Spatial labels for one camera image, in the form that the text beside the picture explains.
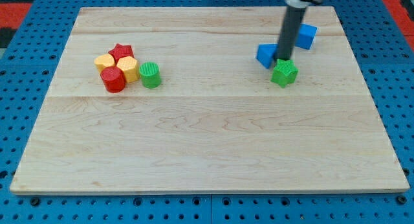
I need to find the green cylinder block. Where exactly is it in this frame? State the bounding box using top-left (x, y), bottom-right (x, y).
top-left (139, 62), bottom-right (162, 89)

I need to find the blue cube block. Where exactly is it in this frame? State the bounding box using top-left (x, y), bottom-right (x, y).
top-left (295, 23), bottom-right (318, 50)

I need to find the blue triangle block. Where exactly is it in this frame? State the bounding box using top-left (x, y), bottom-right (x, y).
top-left (256, 44), bottom-right (278, 69)

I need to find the yellow pentagon block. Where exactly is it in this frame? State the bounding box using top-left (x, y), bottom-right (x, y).
top-left (94, 54), bottom-right (115, 73)

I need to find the red cylinder block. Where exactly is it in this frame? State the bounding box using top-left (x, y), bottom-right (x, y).
top-left (100, 66), bottom-right (125, 93)

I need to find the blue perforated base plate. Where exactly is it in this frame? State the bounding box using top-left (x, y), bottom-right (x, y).
top-left (1, 0), bottom-right (413, 223)

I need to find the yellow hexagon block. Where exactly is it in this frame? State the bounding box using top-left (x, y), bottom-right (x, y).
top-left (116, 56), bottom-right (139, 83)

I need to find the red star block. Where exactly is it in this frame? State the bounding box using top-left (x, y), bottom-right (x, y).
top-left (108, 43), bottom-right (134, 63)

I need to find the green star block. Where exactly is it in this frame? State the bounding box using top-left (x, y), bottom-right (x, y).
top-left (270, 59), bottom-right (298, 88)

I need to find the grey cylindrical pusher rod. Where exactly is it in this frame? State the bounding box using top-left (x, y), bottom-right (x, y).
top-left (276, 6), bottom-right (307, 60)

